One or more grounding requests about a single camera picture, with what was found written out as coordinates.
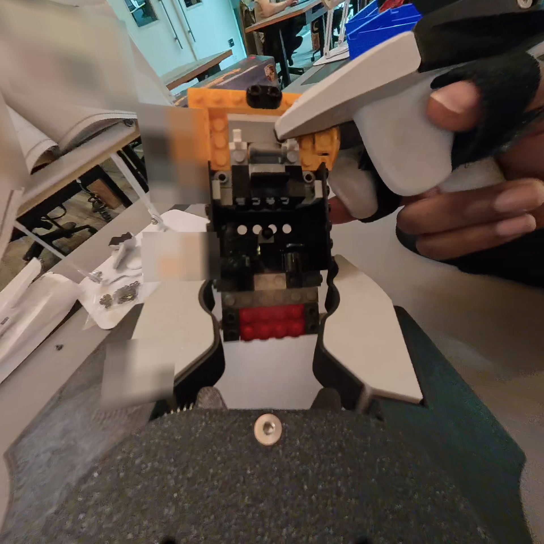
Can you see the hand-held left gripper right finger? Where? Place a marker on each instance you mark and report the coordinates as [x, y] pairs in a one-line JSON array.
[[369, 340]]

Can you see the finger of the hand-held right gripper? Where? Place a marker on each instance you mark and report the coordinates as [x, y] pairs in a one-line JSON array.
[[352, 89]]

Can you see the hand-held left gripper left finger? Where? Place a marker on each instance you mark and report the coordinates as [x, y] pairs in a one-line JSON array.
[[187, 318]]

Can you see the black orange lego car chassis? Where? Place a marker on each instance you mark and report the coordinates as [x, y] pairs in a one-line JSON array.
[[272, 255]]

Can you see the lego set box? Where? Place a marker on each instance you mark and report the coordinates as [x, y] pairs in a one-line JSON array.
[[238, 72]]

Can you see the lego instruction booklet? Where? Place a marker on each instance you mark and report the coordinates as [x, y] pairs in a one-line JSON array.
[[63, 131]]

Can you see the person's right hand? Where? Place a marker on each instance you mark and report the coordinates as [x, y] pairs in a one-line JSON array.
[[488, 221]]

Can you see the blue storage bin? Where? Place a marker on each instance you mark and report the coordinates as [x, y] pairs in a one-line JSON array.
[[374, 38], [399, 15]]

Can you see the clear bag of small parts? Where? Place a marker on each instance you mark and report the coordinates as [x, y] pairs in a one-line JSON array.
[[121, 295]]

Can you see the black office chair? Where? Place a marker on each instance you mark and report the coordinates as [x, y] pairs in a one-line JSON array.
[[63, 231]]

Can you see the white plastic bag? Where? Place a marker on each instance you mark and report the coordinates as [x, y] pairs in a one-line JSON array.
[[34, 306]]

